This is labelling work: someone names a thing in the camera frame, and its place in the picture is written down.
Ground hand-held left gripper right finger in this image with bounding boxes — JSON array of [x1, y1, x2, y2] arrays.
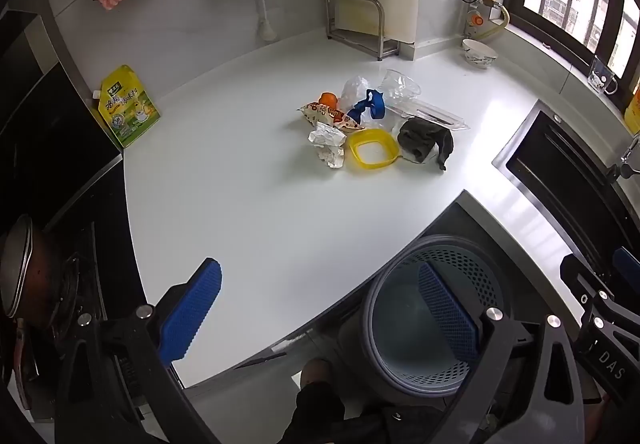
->
[[418, 262, 587, 444]]

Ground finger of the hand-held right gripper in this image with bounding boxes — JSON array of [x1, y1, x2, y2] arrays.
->
[[613, 246, 640, 309], [559, 253, 617, 325]]

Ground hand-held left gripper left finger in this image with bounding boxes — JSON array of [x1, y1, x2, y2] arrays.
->
[[54, 257, 223, 444]]

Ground grey perforated trash bin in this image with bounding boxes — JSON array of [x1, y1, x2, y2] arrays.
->
[[337, 234, 518, 407]]

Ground dark cloth rag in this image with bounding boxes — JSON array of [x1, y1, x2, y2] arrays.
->
[[397, 118, 455, 171]]

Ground yellow plastic lid ring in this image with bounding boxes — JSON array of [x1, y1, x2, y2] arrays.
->
[[347, 128, 402, 172]]

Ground clear plastic tray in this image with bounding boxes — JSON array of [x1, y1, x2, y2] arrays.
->
[[387, 98, 472, 131]]

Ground white paper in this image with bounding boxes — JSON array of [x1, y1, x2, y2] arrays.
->
[[307, 122, 347, 169]]

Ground orange patterned snack wrapper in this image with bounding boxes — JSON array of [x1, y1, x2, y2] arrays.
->
[[296, 102, 366, 131]]

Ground metal faucet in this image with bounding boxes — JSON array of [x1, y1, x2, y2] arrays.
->
[[606, 134, 640, 182]]

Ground black kitchen sink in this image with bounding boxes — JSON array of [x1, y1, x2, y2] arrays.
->
[[492, 98, 640, 275]]

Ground yellow oil bottle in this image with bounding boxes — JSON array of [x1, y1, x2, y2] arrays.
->
[[622, 86, 640, 135]]

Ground dark wok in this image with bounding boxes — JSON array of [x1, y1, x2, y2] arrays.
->
[[0, 214, 68, 329]]

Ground black stove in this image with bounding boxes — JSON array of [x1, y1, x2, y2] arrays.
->
[[0, 61, 151, 425]]

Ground glass mug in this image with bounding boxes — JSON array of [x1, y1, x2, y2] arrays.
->
[[587, 55, 619, 95]]

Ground yellow green seasoning pouch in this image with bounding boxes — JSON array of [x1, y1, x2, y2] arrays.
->
[[91, 65, 163, 149]]

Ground clear plastic bag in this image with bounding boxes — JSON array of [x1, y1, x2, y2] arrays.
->
[[341, 75, 376, 110]]

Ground white patterned bowl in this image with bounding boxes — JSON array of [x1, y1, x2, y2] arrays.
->
[[461, 38, 499, 70]]

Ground orange white gas valve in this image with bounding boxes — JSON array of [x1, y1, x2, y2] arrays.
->
[[463, 8, 486, 38]]

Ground metal rack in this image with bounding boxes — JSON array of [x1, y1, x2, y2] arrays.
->
[[326, 0, 400, 61]]

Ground blue white bottle brush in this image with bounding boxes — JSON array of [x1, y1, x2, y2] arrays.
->
[[252, 0, 278, 42]]

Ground dark range hood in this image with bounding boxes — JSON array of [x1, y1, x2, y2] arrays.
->
[[0, 0, 63, 135]]

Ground blue strap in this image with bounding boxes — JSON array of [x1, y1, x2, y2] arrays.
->
[[345, 88, 386, 125]]

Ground yellow gas hose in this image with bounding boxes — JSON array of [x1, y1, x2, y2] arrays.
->
[[482, 0, 511, 40]]

